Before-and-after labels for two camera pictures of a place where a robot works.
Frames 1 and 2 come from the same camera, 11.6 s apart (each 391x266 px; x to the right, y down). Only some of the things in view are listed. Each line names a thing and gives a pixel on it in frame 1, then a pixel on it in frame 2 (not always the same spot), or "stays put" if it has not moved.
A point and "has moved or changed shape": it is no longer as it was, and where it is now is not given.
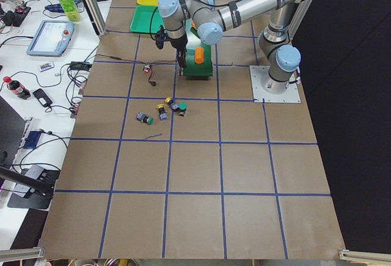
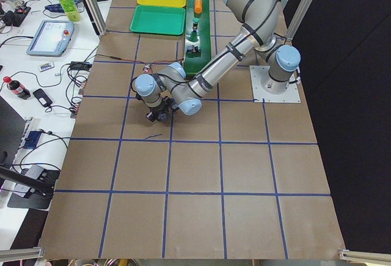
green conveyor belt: [199, 55] stays put
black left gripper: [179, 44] -> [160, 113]
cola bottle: [16, 88] stays put
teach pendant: [50, 38] stays put
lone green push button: [144, 118] -> [193, 43]
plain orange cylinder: [199, 55] has moved or changed shape
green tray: [143, 16] stays put
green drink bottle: [69, 6] stays put
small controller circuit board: [147, 68] stays put
